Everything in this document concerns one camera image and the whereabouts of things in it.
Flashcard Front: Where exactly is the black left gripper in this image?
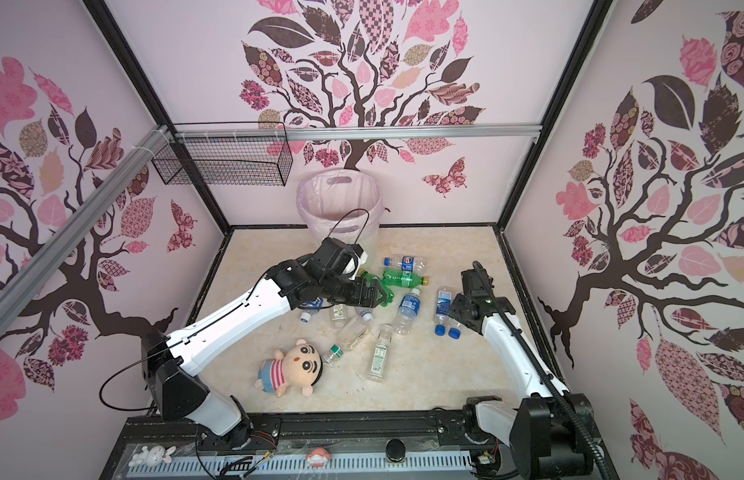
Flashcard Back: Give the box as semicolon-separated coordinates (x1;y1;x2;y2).
319;273;386;307

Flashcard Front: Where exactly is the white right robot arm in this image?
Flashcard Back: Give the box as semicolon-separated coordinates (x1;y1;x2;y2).
450;261;611;479

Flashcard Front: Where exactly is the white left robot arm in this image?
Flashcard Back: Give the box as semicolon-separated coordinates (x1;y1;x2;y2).
141;238;387;448

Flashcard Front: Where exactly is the white ribbed trash bin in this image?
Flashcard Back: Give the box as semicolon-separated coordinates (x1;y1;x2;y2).
308;224;379;261

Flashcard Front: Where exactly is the green plastic bottle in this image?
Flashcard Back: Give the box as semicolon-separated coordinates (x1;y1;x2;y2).
358;269;394;307

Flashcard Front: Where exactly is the tall clear bottle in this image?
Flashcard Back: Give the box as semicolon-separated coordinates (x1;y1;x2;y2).
336;309;374;352

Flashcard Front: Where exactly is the blue label water bottle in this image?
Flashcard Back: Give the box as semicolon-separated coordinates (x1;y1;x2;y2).
393;288;421;335

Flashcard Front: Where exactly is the small blue label bottle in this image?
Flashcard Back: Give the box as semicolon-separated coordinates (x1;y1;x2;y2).
383;255;427;274

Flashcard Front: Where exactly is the green bottle yellow cap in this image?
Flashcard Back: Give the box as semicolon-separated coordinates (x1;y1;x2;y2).
382;268;430;288

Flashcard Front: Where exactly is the clear bottle green cap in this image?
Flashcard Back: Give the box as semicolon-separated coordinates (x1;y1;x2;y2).
322;344;344;367

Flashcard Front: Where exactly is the cartoon boy plush doll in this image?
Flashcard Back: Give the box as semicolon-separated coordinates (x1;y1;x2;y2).
255;339;323;398

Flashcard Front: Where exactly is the clear bottle green label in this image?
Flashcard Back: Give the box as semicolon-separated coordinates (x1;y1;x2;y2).
367;324;394;381

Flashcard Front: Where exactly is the white vent strip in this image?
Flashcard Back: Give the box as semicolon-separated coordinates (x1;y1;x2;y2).
121;451;472;479

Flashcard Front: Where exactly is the black round knob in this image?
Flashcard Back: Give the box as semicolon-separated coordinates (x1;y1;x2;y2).
385;439;407;464

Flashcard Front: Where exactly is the red white small figurine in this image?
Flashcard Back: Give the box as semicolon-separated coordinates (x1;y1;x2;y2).
305;448;332;469

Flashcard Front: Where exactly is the white bunny figurine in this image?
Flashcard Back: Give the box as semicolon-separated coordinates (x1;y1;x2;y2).
128;445;176;467

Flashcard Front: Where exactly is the black wire basket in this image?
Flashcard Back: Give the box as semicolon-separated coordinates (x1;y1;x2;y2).
152;120;293;187

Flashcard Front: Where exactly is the aluminium rail back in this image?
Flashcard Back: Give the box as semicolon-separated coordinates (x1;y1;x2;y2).
174;123;542;141

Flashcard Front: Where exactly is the aluminium rail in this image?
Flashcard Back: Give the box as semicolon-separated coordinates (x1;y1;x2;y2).
174;123;542;141
0;125;172;336

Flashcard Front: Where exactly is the aluminium rail left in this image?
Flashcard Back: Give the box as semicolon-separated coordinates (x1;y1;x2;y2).
0;125;172;336

